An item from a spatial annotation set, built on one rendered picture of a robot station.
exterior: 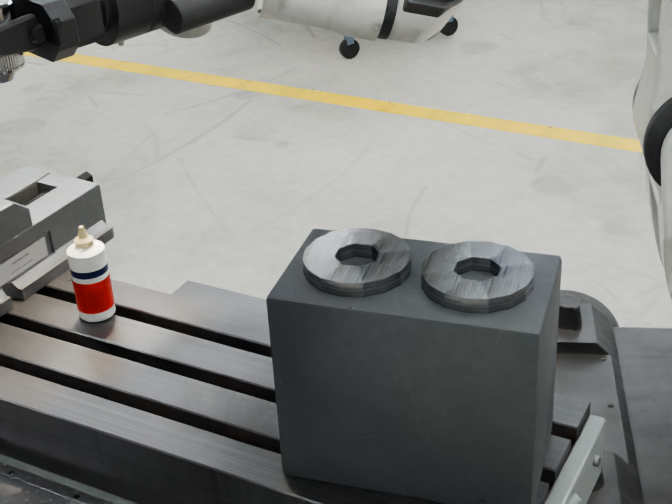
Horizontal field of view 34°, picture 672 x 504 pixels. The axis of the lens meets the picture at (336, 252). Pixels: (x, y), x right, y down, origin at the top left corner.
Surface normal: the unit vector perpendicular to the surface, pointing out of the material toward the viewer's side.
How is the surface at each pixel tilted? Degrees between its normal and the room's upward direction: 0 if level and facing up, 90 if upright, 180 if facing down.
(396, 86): 0
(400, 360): 90
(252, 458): 0
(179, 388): 0
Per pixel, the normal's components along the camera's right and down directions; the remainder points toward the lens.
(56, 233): 0.87, 0.22
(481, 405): -0.30, 0.49
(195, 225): -0.05, -0.86
